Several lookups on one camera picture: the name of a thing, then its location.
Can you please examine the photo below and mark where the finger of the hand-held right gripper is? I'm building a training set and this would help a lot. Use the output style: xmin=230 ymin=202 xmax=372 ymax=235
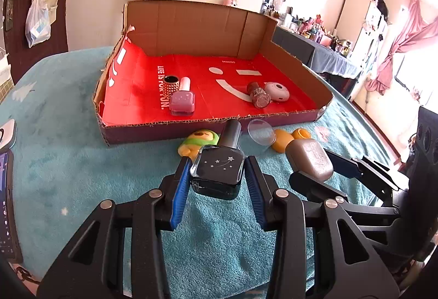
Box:
xmin=322 ymin=148 xmax=411 ymax=192
xmin=289 ymin=172 xmax=350 ymax=204

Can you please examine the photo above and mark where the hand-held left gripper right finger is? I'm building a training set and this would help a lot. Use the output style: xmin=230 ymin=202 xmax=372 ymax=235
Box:
xmin=244 ymin=155 xmax=401 ymax=299

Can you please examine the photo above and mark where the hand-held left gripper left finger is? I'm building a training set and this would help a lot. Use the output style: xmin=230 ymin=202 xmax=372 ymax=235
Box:
xmin=36 ymin=155 xmax=194 ymax=299

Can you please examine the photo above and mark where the grey brown case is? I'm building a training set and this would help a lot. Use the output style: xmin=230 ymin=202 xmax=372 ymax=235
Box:
xmin=285 ymin=139 xmax=334 ymax=183

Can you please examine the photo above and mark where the black nail polish bottle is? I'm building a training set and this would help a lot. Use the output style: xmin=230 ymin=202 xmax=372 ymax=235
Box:
xmin=189 ymin=119 xmax=247 ymax=200

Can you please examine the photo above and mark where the green and yellow toy figure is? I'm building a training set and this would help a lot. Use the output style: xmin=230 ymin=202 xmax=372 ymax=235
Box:
xmin=178 ymin=130 xmax=220 ymax=157

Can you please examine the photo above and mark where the clear plastic cup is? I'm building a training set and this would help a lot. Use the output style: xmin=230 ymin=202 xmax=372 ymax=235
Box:
xmin=247 ymin=119 xmax=276 ymax=146

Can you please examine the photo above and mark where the pink nail polish bottle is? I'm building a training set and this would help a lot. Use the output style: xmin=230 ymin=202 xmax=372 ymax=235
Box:
xmin=169 ymin=76 xmax=196 ymax=116

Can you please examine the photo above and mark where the glitter bottle with brown cap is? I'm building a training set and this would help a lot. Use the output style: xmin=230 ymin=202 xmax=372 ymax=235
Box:
xmin=246 ymin=81 xmax=272 ymax=110

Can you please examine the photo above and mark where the pink round device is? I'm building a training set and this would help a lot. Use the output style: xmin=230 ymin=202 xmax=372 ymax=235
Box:
xmin=263 ymin=81 xmax=291 ymax=103

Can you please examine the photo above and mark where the silver studded cup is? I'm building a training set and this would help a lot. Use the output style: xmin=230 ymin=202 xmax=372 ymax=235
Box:
xmin=162 ymin=75 xmax=181 ymax=93

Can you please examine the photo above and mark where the cardboard box with red lining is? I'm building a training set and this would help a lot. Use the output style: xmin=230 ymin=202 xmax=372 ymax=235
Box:
xmin=92 ymin=0 xmax=334 ymax=147

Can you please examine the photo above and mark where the grey blue table cloth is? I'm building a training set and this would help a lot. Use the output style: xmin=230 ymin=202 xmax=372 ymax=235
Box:
xmin=303 ymin=35 xmax=363 ymax=81

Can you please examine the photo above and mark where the teal fleece blanket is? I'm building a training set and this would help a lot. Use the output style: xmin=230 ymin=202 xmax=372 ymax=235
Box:
xmin=0 ymin=46 xmax=411 ymax=299

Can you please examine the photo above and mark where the row of cosmetic bottles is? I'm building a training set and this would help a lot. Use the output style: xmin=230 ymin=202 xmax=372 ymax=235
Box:
xmin=270 ymin=5 xmax=355 ymax=56

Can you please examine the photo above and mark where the pink curtain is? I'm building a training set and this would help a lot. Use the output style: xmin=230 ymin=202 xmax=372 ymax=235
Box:
xmin=364 ymin=0 xmax=430 ymax=94

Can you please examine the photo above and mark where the white wardrobe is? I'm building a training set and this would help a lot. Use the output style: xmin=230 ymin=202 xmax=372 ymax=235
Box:
xmin=333 ymin=0 xmax=389 ymax=81

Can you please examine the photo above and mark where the clear plastic bag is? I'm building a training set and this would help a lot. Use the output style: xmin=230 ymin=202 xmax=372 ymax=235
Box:
xmin=25 ymin=0 xmax=52 ymax=48

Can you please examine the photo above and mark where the metal door handle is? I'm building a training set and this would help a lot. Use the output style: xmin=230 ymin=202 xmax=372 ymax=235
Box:
xmin=5 ymin=0 xmax=25 ymax=31

